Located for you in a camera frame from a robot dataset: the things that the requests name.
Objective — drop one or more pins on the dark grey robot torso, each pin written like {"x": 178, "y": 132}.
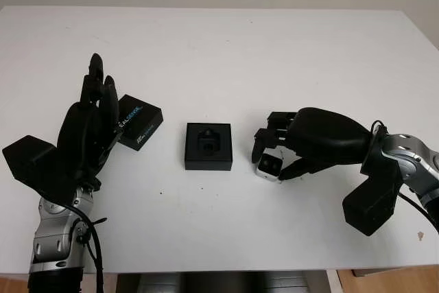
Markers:
{"x": 219, "y": 279}

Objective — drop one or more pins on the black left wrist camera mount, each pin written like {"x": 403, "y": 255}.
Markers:
{"x": 31, "y": 162}

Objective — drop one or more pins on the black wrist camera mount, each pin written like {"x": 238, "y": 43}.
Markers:
{"x": 370, "y": 200}
{"x": 31, "y": 162}

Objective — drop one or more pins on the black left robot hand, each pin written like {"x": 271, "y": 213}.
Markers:
{"x": 82, "y": 131}

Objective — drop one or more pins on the black RealSense box lid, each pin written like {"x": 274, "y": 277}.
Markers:
{"x": 144, "y": 118}

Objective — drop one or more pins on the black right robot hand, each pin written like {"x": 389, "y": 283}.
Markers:
{"x": 326, "y": 128}

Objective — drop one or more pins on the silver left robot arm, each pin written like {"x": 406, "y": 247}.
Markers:
{"x": 55, "y": 238}

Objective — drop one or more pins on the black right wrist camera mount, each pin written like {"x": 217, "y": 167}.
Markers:
{"x": 370, "y": 200}

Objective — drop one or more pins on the black camera box base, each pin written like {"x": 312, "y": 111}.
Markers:
{"x": 209, "y": 162}

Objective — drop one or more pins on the small silver depth camera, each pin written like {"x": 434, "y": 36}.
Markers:
{"x": 269, "y": 166}

